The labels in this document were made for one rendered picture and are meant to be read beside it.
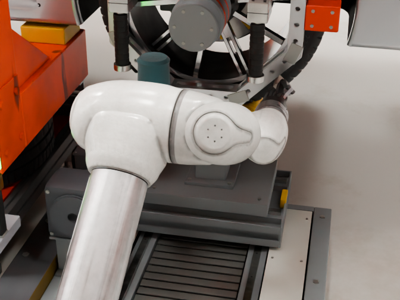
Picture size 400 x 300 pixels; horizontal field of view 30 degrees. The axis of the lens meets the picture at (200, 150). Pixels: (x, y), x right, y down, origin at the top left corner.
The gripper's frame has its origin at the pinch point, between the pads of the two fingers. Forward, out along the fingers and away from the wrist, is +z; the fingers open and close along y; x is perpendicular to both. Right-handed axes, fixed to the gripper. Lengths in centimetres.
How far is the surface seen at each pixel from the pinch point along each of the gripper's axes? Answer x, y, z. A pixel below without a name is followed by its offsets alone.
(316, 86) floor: -50, -40, 149
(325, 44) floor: -51, -39, 209
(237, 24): 18.5, -2.4, 15.2
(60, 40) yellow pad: 51, -43, 5
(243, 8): 20.7, 2.3, 15.2
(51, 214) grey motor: 19, -64, -32
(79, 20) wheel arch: 51, -34, 5
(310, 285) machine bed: -49, -29, -18
